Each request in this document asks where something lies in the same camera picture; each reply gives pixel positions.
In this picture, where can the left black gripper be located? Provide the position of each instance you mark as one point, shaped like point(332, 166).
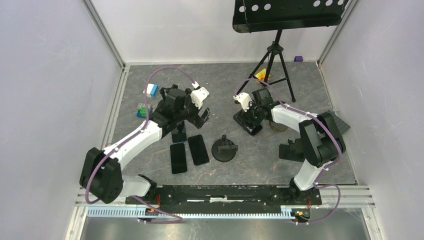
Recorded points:
point(194, 120)

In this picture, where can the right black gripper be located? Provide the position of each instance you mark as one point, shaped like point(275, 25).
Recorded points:
point(250, 108)

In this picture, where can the black round-base phone stand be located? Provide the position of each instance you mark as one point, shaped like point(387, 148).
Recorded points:
point(224, 150)

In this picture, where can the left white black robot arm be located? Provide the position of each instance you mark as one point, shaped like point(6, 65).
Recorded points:
point(101, 175)

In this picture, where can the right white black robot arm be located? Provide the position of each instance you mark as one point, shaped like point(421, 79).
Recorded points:
point(320, 142)

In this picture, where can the far black phone stand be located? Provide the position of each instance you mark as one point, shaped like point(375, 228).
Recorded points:
point(165, 106)

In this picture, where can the black square-base phone holder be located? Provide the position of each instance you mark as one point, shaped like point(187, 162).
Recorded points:
point(292, 151)

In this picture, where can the black music stand tripod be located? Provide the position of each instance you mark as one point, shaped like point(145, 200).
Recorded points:
point(251, 16)

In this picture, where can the blue-edged black smartphone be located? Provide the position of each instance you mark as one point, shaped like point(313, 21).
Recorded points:
point(179, 134)

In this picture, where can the orange yellow block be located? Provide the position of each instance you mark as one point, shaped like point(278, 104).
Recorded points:
point(260, 75)

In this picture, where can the white and blue blocks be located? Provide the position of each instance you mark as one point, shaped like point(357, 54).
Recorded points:
point(151, 90)

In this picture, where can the green white blue blocks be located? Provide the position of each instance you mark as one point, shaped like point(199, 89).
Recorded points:
point(143, 110)

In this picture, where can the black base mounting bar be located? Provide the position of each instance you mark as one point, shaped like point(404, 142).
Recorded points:
point(228, 199)

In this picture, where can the purple block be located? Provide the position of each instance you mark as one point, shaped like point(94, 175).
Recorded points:
point(298, 58)

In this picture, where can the grey studded baseplate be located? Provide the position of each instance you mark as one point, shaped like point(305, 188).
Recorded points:
point(342, 126)

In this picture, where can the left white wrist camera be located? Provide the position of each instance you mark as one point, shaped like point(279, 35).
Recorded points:
point(198, 95)

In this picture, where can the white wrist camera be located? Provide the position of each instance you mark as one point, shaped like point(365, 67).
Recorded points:
point(198, 95)
point(244, 99)

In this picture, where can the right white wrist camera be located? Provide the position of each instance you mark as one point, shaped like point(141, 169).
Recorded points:
point(244, 99)

